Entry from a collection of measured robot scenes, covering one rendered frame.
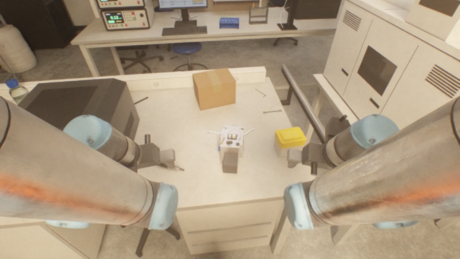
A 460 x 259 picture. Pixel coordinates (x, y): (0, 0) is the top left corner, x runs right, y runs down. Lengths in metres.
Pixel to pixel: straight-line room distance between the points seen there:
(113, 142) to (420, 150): 0.46
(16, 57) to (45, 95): 3.51
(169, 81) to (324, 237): 1.57
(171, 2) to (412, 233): 2.88
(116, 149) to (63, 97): 0.68
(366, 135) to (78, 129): 0.51
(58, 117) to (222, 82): 0.76
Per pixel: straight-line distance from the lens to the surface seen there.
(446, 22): 1.08
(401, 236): 2.24
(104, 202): 0.28
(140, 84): 1.55
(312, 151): 0.60
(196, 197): 0.98
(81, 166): 0.24
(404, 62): 1.19
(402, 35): 1.21
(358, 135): 0.47
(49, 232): 1.41
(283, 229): 1.43
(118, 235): 2.04
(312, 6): 2.85
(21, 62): 4.75
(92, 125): 0.47
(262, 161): 1.07
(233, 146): 0.97
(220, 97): 1.31
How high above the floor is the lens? 1.75
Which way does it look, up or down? 41 degrees down
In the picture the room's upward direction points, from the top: straight up
